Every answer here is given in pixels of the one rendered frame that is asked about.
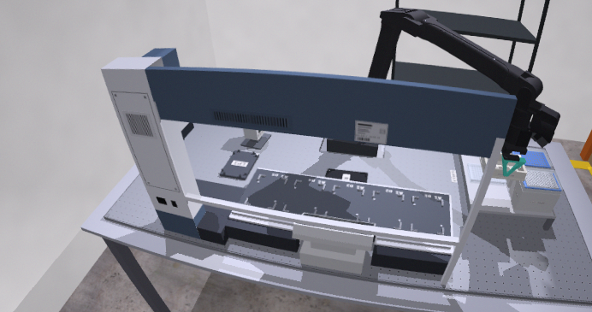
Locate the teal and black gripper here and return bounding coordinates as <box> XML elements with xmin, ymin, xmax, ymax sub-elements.
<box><xmin>501</xmin><ymin>123</ymin><xmax>528</xmax><ymax>177</ymax></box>

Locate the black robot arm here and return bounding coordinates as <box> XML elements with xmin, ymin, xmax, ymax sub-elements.
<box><xmin>368</xmin><ymin>8</ymin><xmax>560</xmax><ymax>148</ymax></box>

